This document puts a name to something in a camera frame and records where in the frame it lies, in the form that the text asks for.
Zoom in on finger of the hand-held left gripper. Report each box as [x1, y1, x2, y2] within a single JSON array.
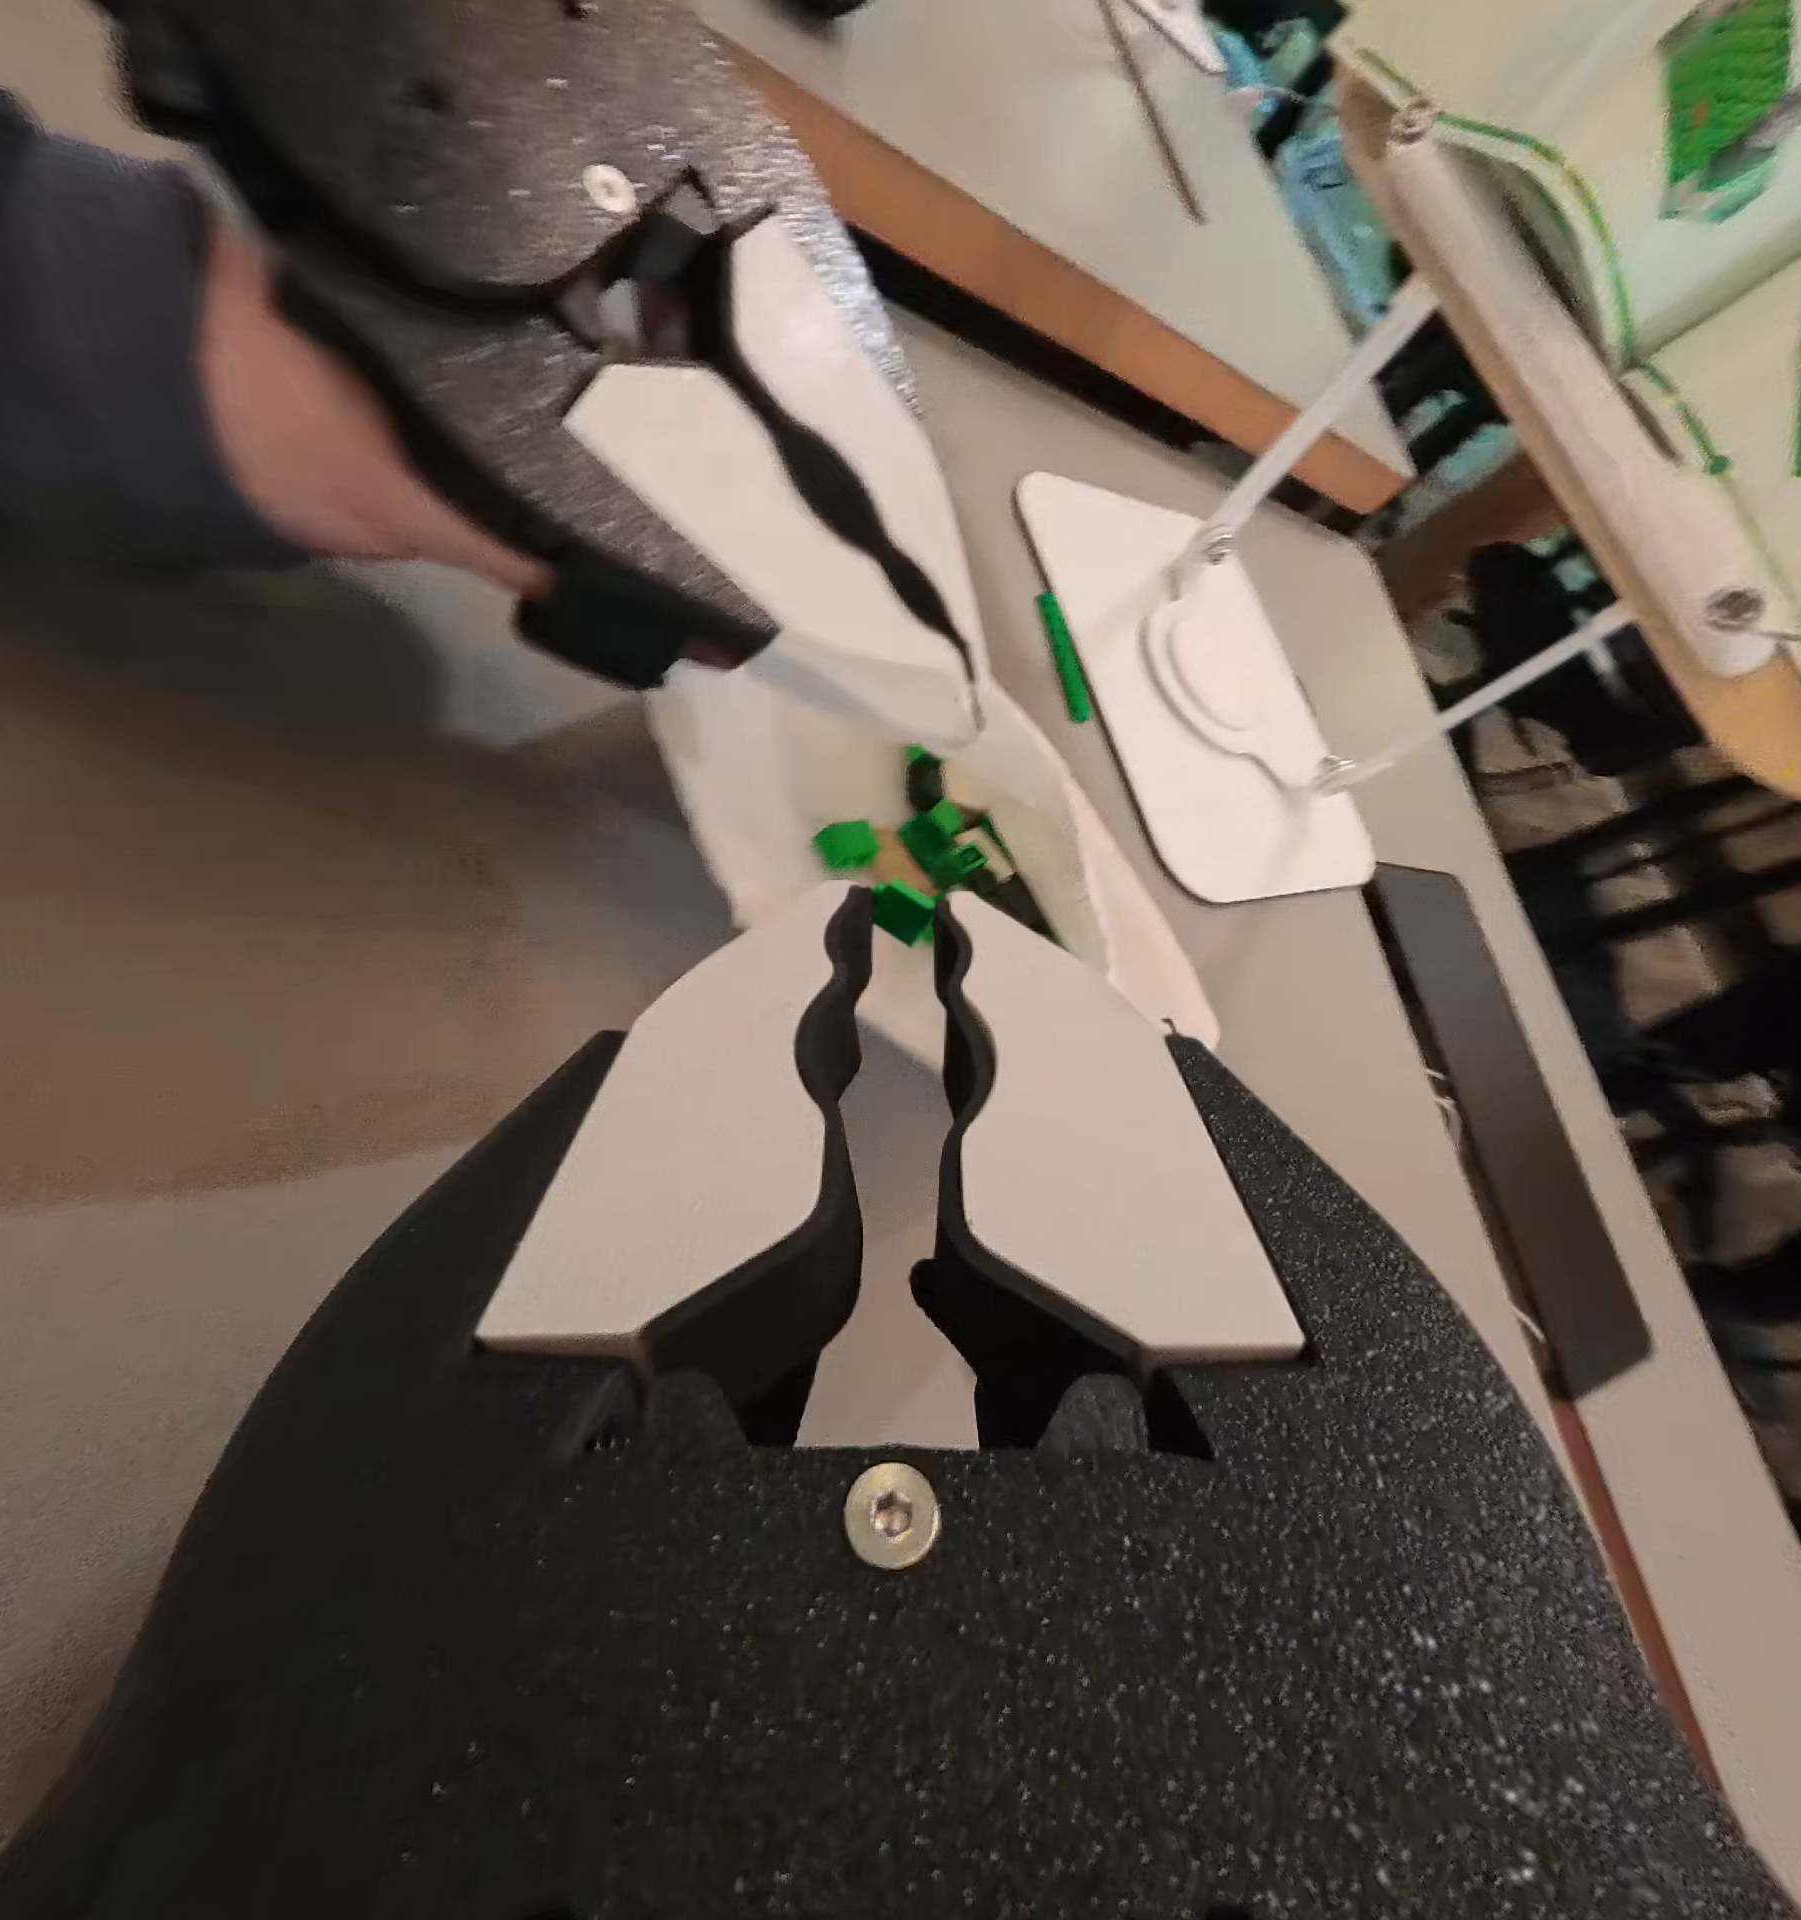
[[715, 217, 990, 682], [561, 364, 987, 740]]

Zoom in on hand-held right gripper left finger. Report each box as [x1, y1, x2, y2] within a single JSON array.
[[475, 882, 873, 1375]]

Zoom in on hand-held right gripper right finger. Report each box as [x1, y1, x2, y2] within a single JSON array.
[[911, 897, 1309, 1371]]

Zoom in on white paper bag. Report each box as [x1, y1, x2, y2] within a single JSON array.
[[643, 660, 1221, 1053]]

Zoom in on pile of green bricks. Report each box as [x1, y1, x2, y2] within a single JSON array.
[[813, 745, 1022, 950]]

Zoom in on person's left forearm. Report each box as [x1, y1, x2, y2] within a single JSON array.
[[0, 74, 309, 573]]

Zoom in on wood-edged grey desk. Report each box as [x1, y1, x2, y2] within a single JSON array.
[[719, 0, 1418, 514]]

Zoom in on person's left hand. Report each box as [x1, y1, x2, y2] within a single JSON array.
[[202, 247, 557, 599]]

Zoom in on narrow green plate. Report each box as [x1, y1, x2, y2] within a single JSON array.
[[1034, 594, 1093, 725]]

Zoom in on wooden and white book stand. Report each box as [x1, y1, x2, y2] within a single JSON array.
[[1013, 45, 1801, 907]]

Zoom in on black desk cable cover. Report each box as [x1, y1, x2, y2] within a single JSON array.
[[1371, 865, 1651, 1401]]

